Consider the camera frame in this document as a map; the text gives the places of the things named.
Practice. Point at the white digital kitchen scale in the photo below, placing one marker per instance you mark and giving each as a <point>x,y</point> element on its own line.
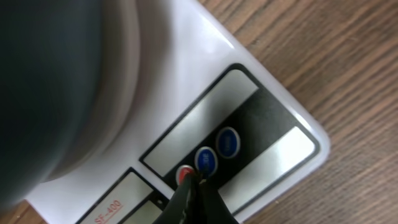
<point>192,97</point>

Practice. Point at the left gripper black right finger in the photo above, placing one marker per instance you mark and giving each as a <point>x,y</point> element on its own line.
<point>209,206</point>

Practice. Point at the teal blue bowl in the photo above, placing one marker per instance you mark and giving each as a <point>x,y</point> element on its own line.
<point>50,69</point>

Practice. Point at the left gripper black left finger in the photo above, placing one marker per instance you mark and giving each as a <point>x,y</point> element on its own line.
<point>179,210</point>

